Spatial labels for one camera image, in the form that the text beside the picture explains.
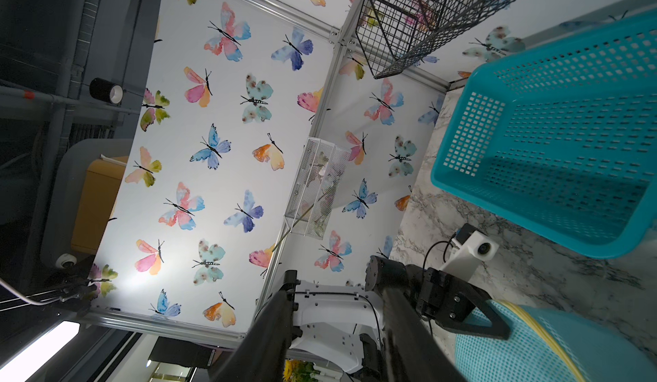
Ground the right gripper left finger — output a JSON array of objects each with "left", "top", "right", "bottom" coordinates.
[{"left": 210, "top": 290, "right": 294, "bottom": 382}]

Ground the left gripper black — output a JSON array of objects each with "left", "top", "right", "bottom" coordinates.
[{"left": 415, "top": 268, "right": 511, "bottom": 340}]

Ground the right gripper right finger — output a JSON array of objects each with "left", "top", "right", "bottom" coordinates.
[{"left": 383, "top": 288, "right": 465, "bottom": 382}]

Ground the teal mesh laundry bag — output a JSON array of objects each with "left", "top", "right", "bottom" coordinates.
[{"left": 455, "top": 301, "right": 656, "bottom": 381}]

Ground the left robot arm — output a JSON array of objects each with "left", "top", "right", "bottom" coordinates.
[{"left": 292, "top": 256, "right": 511, "bottom": 381}]

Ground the teal plastic basket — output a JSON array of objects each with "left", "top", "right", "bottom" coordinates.
[{"left": 430, "top": 11, "right": 656, "bottom": 259}]

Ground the ceiling light strip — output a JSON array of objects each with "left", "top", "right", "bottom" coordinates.
[{"left": 1, "top": 321, "right": 80, "bottom": 381}]

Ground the white mesh wall box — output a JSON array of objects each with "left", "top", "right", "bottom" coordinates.
[{"left": 285, "top": 137, "right": 349, "bottom": 239}]

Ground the black wire wall basket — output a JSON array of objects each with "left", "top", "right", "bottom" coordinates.
[{"left": 355, "top": 0, "right": 516, "bottom": 79}]

